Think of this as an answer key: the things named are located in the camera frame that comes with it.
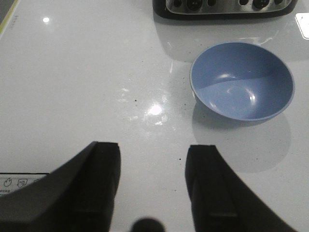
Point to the black chrome four-slot toaster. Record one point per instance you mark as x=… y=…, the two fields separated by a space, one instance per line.
x=222 y=9

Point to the blue bowl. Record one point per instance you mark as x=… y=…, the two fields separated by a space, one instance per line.
x=241 y=82

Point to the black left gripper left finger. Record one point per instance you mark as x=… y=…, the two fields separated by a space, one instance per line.
x=77 y=197

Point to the induction cooktop control panel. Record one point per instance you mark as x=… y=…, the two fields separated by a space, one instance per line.
x=10 y=182

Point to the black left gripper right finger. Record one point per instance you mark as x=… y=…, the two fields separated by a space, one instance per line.
x=220 y=200

